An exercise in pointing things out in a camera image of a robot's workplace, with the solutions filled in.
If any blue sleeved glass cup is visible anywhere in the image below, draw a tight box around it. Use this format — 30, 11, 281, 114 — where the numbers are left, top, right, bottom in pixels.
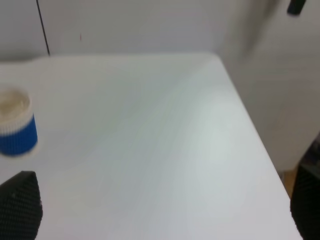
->
0, 85, 38, 157

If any dark object beside table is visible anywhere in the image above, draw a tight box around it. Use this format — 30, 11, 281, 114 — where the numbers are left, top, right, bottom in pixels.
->
300, 134, 320, 175

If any black object on wall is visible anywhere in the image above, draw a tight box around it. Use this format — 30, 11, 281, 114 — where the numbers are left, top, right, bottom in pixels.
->
287, 0, 306, 16

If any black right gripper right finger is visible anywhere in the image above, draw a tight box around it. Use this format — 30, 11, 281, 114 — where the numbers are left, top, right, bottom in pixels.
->
290, 165, 320, 240

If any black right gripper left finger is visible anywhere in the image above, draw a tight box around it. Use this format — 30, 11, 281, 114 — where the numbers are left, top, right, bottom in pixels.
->
0, 171, 43, 240

